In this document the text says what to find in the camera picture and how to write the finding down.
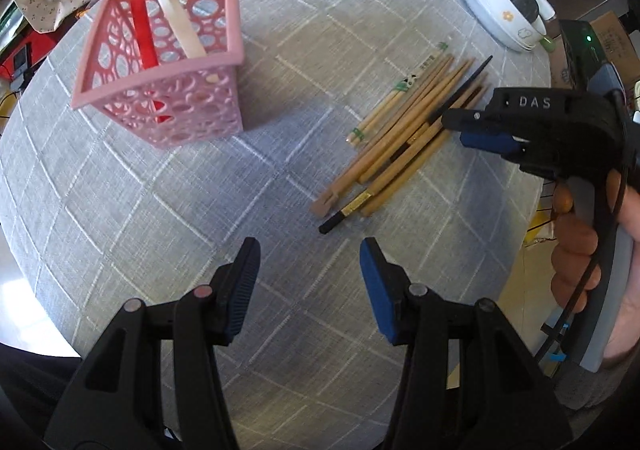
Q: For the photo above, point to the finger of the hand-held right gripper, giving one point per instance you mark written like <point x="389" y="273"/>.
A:
<point x="487" y="139"/>

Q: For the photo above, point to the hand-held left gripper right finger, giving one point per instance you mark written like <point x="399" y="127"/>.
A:
<point x="380" y="290"/>

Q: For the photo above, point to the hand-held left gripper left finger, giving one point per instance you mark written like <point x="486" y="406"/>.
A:
<point x="245" y="280"/>

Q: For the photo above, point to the black chopstick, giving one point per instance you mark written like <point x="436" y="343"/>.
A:
<point x="331" y="223"/>
<point x="465" y="86"/>

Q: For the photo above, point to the pile of plain bamboo chopsticks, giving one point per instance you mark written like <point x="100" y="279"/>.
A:
<point x="390" y="150"/>

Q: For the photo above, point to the green printed bamboo chopstick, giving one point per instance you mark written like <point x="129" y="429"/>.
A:
<point x="395" y="93"/>
<point x="380" y="118"/>

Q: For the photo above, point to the pink perforated plastic basket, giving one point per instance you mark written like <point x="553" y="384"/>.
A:
<point x="200" y="105"/>

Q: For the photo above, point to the person's right hand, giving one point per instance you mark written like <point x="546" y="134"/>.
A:
<point x="575" y="255"/>

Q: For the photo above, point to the grey checked tablecloth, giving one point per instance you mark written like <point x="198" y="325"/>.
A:
<point x="200" y="210"/>

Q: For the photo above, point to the cardboard box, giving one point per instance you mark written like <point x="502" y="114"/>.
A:
<point x="612" y="35"/>

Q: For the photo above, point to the stack of white bowls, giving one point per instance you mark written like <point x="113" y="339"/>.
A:
<point x="492" y="15"/>

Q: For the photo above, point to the red plastic spoon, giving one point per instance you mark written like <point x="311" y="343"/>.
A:
<point x="137" y="5"/>

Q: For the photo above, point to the red box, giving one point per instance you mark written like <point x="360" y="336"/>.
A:
<point x="25" y="50"/>

